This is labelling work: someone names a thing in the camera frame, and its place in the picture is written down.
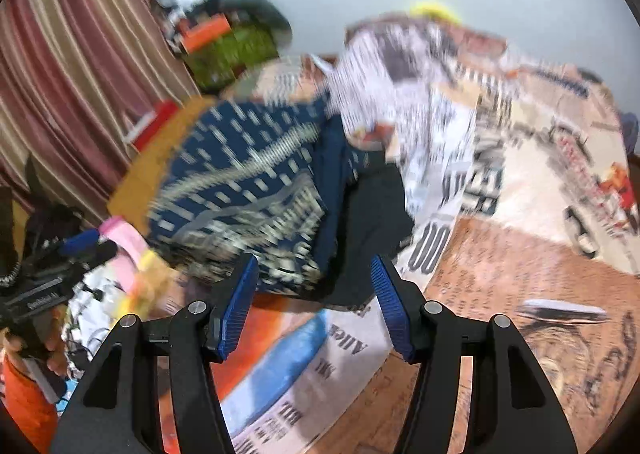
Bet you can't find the person's left hand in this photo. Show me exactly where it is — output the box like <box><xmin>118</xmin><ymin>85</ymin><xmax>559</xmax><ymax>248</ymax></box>
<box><xmin>0</xmin><ymin>306</ymin><xmax>71</xmax><ymax>375</ymax></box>

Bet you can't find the yellow fuzzy object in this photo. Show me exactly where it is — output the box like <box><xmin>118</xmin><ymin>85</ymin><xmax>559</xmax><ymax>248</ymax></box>
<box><xmin>410</xmin><ymin>0</ymin><xmax>463</xmax><ymax>24</ymax></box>

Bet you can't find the yellow cardboard box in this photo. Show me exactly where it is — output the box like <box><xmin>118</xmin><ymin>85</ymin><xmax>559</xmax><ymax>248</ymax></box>
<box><xmin>107</xmin><ymin>96</ymin><xmax>221</xmax><ymax>235</ymax></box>

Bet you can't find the pink cloth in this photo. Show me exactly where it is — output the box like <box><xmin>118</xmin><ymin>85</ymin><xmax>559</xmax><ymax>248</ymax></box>
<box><xmin>100</xmin><ymin>216</ymin><xmax>151</xmax><ymax>275</ymax></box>

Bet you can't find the navy patterned hoodie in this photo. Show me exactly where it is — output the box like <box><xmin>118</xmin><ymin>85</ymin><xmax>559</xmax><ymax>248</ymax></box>
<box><xmin>145</xmin><ymin>94</ymin><xmax>361</xmax><ymax>292</ymax></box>

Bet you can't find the orange box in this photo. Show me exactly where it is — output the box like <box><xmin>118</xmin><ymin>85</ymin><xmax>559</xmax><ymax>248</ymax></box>
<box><xmin>180</xmin><ymin>16</ymin><xmax>232</xmax><ymax>53</ymax></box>

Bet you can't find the printed blanket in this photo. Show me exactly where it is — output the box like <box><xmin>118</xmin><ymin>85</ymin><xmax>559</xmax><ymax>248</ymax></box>
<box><xmin>160</xmin><ymin>16</ymin><xmax>640</xmax><ymax>454</ymax></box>

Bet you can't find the grey cloth bundle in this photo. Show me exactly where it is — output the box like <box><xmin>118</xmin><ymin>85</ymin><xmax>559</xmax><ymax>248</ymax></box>
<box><xmin>235</xmin><ymin>0</ymin><xmax>293</xmax><ymax>47</ymax></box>

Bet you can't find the grey purple backpack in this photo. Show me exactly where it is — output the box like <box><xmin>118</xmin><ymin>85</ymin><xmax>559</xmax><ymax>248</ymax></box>
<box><xmin>620</xmin><ymin>112</ymin><xmax>640</xmax><ymax>155</ymax></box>

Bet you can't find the striped red curtain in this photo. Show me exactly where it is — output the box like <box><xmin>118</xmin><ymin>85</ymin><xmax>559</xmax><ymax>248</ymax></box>
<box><xmin>0</xmin><ymin>0</ymin><xmax>201</xmax><ymax>225</ymax></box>

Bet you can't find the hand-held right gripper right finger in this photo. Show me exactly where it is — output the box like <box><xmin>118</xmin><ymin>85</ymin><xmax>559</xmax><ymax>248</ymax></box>
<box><xmin>370</xmin><ymin>254</ymin><xmax>576</xmax><ymax>454</ymax></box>

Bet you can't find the black garment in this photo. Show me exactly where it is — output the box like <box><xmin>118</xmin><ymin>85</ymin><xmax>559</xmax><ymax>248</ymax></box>
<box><xmin>310</xmin><ymin>114</ymin><xmax>416</xmax><ymax>312</ymax></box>

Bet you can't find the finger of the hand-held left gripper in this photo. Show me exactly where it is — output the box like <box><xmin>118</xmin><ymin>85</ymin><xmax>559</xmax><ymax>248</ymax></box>
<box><xmin>60</xmin><ymin>241</ymin><xmax>118</xmax><ymax>279</ymax></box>
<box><xmin>47</xmin><ymin>229</ymin><xmax>101</xmax><ymax>259</ymax></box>

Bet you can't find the red box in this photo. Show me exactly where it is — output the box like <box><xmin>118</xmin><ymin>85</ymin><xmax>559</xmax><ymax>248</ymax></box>
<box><xmin>124</xmin><ymin>100</ymin><xmax>180</xmax><ymax>151</ymax></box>

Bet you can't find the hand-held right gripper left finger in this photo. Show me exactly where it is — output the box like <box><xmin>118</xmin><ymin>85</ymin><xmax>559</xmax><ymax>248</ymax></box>
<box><xmin>50</xmin><ymin>253</ymin><xmax>261</xmax><ymax>454</ymax></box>

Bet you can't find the green bag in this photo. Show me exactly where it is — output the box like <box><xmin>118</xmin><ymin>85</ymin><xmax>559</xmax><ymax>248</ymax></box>
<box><xmin>185</xmin><ymin>26</ymin><xmax>281</xmax><ymax>89</ymax></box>

